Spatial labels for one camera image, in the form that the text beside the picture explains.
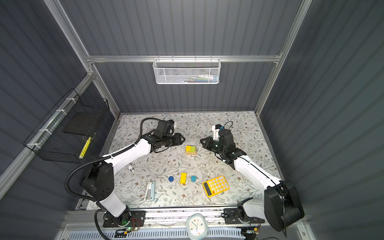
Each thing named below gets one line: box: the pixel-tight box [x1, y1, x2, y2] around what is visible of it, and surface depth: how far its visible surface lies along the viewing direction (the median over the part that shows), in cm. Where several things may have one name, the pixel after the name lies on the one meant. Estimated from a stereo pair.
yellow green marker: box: [78, 136, 92, 159], surface depth 69 cm
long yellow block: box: [180, 172, 188, 185], surface depth 88 cm
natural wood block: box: [185, 149, 197, 155], surface depth 98 cm
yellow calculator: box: [202, 176, 230, 197], surface depth 84 cm
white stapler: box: [144, 181, 156, 202], surface depth 82 cm
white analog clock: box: [186, 213, 208, 240], surface depth 71 cm
